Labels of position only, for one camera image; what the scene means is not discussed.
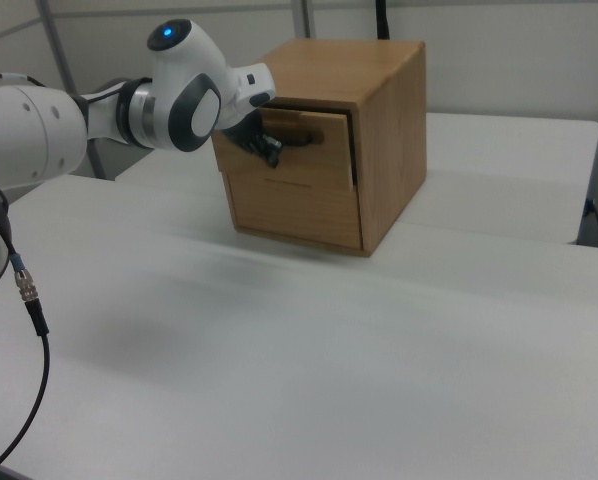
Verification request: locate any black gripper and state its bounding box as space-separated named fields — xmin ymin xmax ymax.
xmin=220 ymin=110 xmax=285 ymax=169

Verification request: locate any wooden drawer with black handle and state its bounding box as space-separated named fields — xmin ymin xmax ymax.
xmin=212 ymin=105 xmax=356 ymax=193

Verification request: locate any wooden drawer cabinet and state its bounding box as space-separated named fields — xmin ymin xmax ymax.
xmin=211 ymin=38 xmax=427 ymax=259

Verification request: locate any wooden drawer without handle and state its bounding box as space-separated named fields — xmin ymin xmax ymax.
xmin=225 ymin=171 xmax=365 ymax=250

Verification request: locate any grey metal frame post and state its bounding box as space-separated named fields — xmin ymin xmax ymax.
xmin=290 ymin=0 xmax=314 ymax=39

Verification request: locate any black cable with metal connector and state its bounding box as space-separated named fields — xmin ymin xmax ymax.
xmin=0 ymin=173 xmax=53 ymax=475

